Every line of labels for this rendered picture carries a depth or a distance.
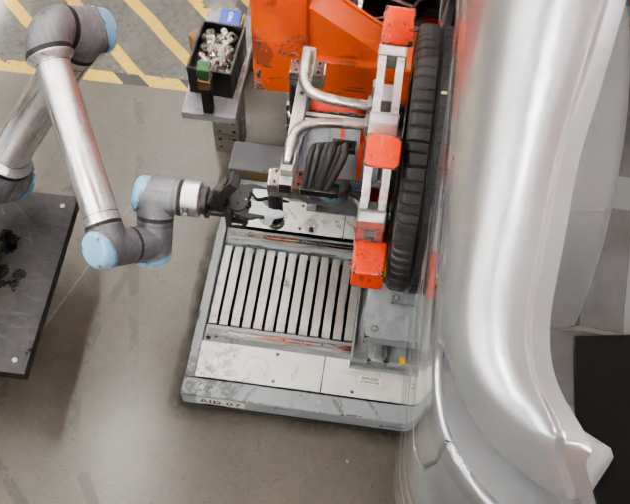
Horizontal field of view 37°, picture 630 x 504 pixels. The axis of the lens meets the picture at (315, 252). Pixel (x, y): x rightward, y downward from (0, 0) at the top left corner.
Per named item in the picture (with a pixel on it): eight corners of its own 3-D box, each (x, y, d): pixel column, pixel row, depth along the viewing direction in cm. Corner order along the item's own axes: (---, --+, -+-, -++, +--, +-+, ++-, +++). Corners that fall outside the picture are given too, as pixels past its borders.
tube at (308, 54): (373, 118, 227) (376, 89, 218) (293, 108, 228) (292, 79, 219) (380, 62, 235) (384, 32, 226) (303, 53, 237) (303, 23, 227)
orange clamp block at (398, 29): (412, 47, 226) (417, 8, 224) (379, 43, 227) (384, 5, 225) (412, 46, 233) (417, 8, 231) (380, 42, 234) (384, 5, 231)
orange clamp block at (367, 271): (385, 257, 226) (381, 290, 222) (352, 253, 227) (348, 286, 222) (388, 242, 220) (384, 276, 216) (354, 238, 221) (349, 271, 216)
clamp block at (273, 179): (305, 201, 224) (305, 188, 219) (266, 196, 224) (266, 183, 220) (308, 183, 226) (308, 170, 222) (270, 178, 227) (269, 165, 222)
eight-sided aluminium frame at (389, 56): (373, 303, 247) (391, 184, 200) (348, 300, 247) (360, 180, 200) (393, 136, 274) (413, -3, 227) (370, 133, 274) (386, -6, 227)
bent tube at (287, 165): (364, 186, 217) (367, 159, 208) (280, 176, 218) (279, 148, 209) (372, 125, 226) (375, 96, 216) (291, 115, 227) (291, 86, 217)
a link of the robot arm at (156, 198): (137, 208, 241) (140, 169, 238) (186, 214, 240) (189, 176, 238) (127, 216, 232) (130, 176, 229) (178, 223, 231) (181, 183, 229)
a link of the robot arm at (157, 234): (118, 262, 237) (121, 214, 234) (154, 255, 246) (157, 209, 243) (144, 272, 232) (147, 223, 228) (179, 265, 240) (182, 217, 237)
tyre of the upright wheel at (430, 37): (491, 325, 207) (536, 16, 199) (383, 311, 208) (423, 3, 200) (465, 281, 272) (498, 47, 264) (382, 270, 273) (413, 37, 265)
